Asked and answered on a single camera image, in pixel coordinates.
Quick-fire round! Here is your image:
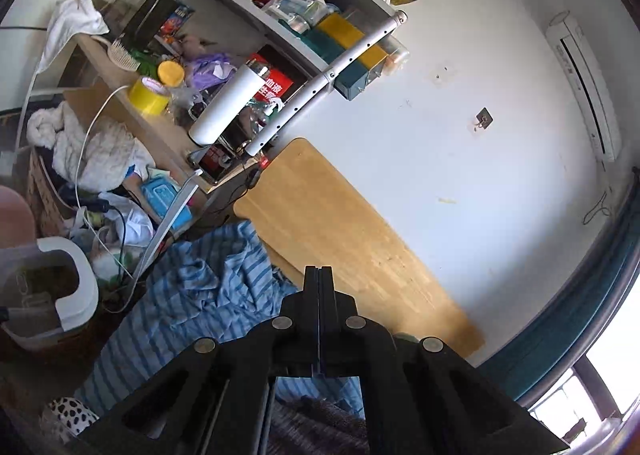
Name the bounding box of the purple speckled knit garment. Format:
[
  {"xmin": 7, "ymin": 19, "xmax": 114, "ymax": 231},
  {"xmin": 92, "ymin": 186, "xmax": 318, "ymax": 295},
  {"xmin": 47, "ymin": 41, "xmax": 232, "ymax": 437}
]
[{"xmin": 265, "ymin": 395, "xmax": 371, "ymax": 455}]

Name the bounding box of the white towel pile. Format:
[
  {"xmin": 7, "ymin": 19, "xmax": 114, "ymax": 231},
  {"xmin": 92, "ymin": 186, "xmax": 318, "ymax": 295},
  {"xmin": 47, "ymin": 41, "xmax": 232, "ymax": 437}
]
[{"xmin": 26, "ymin": 100, "xmax": 153, "ymax": 191}]

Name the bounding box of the grey perforated crutch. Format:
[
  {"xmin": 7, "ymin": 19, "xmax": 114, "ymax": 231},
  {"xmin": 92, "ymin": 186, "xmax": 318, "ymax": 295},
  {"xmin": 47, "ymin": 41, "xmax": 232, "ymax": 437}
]
[{"xmin": 244, "ymin": 10, "xmax": 408, "ymax": 156}]

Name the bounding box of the purple plastic bag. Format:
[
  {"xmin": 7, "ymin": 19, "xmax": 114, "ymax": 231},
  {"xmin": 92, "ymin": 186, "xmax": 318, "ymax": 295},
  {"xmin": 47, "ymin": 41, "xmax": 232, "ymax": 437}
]
[{"xmin": 185, "ymin": 52, "xmax": 238, "ymax": 86}]

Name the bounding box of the white air conditioner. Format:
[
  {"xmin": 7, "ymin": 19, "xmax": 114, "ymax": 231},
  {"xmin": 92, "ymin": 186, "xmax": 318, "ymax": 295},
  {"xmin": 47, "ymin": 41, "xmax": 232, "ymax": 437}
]
[{"xmin": 545, "ymin": 10, "xmax": 623, "ymax": 163}]

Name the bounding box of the white thermos bottle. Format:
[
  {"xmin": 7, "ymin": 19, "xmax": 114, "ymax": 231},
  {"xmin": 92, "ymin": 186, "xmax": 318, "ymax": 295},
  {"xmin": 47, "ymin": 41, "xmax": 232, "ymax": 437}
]
[{"xmin": 187, "ymin": 60, "xmax": 271, "ymax": 146}]

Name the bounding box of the blue striped blanket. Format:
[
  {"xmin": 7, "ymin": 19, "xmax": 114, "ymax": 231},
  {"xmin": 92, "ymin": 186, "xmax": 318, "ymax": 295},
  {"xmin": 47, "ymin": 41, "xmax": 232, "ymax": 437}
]
[{"xmin": 75, "ymin": 220, "xmax": 366, "ymax": 421}]

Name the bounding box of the white trash bin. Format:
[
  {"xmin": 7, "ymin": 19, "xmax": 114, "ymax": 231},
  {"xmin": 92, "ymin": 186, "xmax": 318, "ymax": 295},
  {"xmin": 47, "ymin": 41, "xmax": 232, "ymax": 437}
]
[{"xmin": 0, "ymin": 235, "xmax": 101, "ymax": 348}]

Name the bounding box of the white hanging cloth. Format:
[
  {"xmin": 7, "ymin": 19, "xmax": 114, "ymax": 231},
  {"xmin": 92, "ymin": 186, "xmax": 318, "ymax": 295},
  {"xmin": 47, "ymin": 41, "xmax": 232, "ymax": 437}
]
[{"xmin": 37, "ymin": 0, "xmax": 110, "ymax": 76}]

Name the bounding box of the teal box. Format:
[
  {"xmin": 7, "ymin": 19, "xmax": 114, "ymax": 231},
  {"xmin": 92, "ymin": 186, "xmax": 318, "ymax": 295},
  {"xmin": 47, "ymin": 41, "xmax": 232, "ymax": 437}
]
[{"xmin": 334, "ymin": 55, "xmax": 383, "ymax": 101}]

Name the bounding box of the window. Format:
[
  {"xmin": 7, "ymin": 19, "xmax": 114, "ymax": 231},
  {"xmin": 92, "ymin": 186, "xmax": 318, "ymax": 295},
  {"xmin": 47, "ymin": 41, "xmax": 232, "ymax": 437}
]
[{"xmin": 530, "ymin": 335, "xmax": 640, "ymax": 446}]

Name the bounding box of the yellow box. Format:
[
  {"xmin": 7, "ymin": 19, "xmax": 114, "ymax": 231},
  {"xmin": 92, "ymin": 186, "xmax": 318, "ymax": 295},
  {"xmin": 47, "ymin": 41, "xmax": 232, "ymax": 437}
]
[{"xmin": 317, "ymin": 14, "xmax": 363, "ymax": 48}]

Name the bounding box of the yellow tape roll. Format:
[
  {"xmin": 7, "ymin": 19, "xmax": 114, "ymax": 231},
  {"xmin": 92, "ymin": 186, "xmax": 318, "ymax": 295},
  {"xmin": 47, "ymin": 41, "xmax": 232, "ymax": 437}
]
[{"xmin": 127, "ymin": 76, "xmax": 171, "ymax": 117}]

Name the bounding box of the white green printed bag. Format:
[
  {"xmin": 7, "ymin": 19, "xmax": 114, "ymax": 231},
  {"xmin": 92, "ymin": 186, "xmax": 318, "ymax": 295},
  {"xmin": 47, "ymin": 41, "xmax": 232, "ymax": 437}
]
[{"xmin": 90, "ymin": 235, "xmax": 138, "ymax": 286}]

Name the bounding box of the red packet on shelf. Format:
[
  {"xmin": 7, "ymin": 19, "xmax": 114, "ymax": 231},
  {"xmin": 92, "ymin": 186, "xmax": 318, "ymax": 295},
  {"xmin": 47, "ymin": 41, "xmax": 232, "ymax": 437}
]
[{"xmin": 245, "ymin": 52, "xmax": 296, "ymax": 106}]

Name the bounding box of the blue wet wipes pack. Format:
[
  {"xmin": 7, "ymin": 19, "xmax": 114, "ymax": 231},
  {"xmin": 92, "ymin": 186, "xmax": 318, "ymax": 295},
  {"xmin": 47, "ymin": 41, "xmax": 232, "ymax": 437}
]
[{"xmin": 140, "ymin": 178, "xmax": 193, "ymax": 228}]

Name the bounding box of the yellow lid jar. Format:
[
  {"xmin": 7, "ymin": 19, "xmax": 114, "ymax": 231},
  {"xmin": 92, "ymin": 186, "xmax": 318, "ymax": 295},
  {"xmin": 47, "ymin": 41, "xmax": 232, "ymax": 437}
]
[{"xmin": 157, "ymin": 60, "xmax": 186, "ymax": 88}]

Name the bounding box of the wooden headboard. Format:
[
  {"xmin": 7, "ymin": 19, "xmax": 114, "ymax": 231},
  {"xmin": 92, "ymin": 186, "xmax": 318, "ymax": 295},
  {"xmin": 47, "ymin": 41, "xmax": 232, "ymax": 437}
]
[{"xmin": 232, "ymin": 138, "xmax": 486, "ymax": 358}]

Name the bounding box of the teal curtain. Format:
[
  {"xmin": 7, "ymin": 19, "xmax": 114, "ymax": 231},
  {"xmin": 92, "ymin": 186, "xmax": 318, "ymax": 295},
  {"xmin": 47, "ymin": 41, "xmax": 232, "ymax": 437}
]
[{"xmin": 480, "ymin": 215, "xmax": 640, "ymax": 408}]

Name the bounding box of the black spotted white cloth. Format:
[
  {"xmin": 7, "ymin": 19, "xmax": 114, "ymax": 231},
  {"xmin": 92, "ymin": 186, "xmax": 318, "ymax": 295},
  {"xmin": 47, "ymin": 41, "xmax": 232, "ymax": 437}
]
[{"xmin": 47, "ymin": 397, "xmax": 101, "ymax": 438}]

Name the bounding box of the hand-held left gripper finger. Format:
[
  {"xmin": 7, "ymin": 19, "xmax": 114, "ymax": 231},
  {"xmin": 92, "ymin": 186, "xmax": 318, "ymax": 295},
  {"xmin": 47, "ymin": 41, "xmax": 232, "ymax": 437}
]
[
  {"xmin": 65, "ymin": 265, "xmax": 321, "ymax": 455},
  {"xmin": 320, "ymin": 266, "xmax": 571, "ymax": 455}
]

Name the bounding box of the white hair brush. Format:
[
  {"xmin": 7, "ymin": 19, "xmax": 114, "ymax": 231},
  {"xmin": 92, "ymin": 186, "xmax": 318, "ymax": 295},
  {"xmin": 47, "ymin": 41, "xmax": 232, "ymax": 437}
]
[{"xmin": 107, "ymin": 38, "xmax": 141, "ymax": 71}]

